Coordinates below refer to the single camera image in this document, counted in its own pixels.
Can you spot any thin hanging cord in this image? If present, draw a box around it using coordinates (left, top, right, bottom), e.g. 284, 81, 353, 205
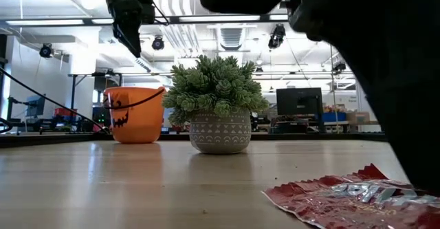
329, 43, 340, 133

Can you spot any artificial succulent in grey pot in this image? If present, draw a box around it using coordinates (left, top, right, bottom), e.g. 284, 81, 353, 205
161, 55, 271, 155

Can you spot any black computer monitor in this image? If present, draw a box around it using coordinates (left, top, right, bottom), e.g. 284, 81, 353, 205
276, 87, 324, 117

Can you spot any black table edge rail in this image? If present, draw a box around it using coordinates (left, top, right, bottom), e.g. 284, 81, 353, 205
0, 131, 388, 149

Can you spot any blue-lit monitor screen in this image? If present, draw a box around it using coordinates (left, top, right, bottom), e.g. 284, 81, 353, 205
25, 94, 47, 117

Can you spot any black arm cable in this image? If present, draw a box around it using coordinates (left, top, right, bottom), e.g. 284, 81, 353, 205
0, 67, 111, 135

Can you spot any red storage bin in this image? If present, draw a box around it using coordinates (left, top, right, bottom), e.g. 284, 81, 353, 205
54, 107, 78, 119

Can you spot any white pillar cabinet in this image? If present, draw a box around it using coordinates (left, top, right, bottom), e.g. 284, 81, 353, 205
355, 79, 382, 133

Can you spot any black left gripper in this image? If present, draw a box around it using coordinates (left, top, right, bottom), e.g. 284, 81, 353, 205
91, 0, 144, 58

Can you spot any black metal stand frame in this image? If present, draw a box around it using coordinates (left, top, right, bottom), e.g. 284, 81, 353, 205
67, 72, 123, 133

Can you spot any silver ventilation duct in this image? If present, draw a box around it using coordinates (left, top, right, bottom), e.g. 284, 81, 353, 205
214, 24, 249, 51

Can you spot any wooden background table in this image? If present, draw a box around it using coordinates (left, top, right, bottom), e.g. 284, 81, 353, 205
322, 120, 381, 133

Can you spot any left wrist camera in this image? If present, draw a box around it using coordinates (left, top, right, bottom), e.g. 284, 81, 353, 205
132, 0, 158, 25

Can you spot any blue storage bin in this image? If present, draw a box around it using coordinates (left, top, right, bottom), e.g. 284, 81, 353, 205
322, 111, 347, 122

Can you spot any red Skittles candy packet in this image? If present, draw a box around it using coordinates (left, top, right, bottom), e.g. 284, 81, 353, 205
262, 163, 440, 229

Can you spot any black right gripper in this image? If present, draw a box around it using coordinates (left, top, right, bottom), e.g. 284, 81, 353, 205
287, 0, 440, 85

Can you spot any cardboard box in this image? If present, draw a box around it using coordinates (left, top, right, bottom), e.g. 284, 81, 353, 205
346, 111, 371, 122

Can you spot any orange pumpkin face bucket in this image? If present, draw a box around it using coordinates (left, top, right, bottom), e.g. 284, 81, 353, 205
102, 87, 166, 144

